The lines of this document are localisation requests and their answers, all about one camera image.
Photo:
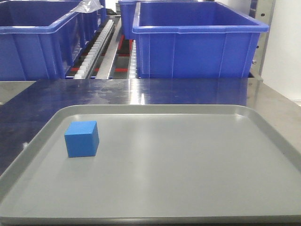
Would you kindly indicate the blue bin front left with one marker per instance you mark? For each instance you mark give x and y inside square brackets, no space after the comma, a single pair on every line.
[39,39]

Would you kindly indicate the white roller track rail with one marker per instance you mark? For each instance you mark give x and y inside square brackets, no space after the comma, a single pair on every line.
[87,67]

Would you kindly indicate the grey plastic tray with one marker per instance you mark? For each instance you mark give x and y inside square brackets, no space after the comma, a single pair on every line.
[156,164]

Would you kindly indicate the steel shelf upright post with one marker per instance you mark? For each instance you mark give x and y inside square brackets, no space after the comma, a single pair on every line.
[261,10]

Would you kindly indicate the blue cube block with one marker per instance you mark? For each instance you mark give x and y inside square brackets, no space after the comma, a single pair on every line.
[82,139]

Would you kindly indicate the blue bin front right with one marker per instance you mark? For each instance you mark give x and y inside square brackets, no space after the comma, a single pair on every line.
[191,39]

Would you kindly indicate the clear plastic bag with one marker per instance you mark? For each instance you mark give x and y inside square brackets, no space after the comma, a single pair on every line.
[88,6]

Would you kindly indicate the blue bin rear right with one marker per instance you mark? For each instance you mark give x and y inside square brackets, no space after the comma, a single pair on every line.
[127,8]

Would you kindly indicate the blue bin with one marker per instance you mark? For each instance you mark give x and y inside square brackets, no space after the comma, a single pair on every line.
[127,8]
[191,39]
[39,39]
[92,21]

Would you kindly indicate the blue bin rear left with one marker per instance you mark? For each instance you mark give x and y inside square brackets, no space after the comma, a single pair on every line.
[92,21]

